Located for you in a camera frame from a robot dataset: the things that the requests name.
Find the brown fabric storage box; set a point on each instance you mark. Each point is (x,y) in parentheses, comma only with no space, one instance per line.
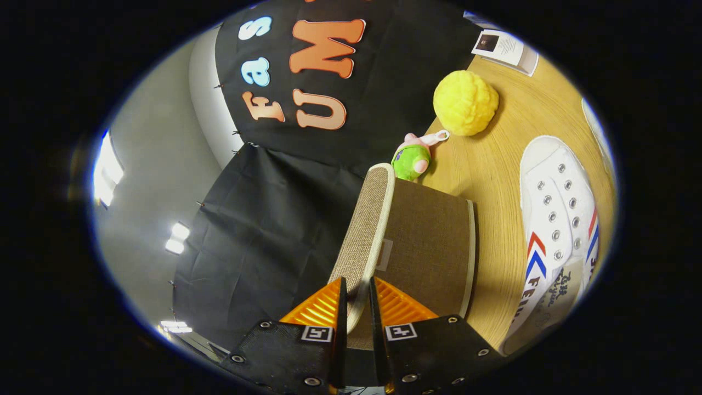
(428,241)

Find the ceiling light panel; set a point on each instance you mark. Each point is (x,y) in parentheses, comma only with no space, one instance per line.
(177,238)
(176,327)
(107,170)

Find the yellow plush ball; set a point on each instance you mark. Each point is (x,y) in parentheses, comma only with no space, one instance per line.
(465,102)

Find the white striped canvas shoe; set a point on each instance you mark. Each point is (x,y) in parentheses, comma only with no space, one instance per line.
(600,137)
(554,219)

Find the black backdrop cloth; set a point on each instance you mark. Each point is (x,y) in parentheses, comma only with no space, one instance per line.
(263,230)

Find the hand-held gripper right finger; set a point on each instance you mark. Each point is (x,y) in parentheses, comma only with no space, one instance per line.
(374,323)

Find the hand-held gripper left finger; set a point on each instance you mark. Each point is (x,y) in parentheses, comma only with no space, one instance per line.
(342,329)

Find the pink and green plush toy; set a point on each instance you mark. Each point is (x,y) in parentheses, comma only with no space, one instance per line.
(410,162)

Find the white book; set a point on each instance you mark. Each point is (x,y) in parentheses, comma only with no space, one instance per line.
(507,49)

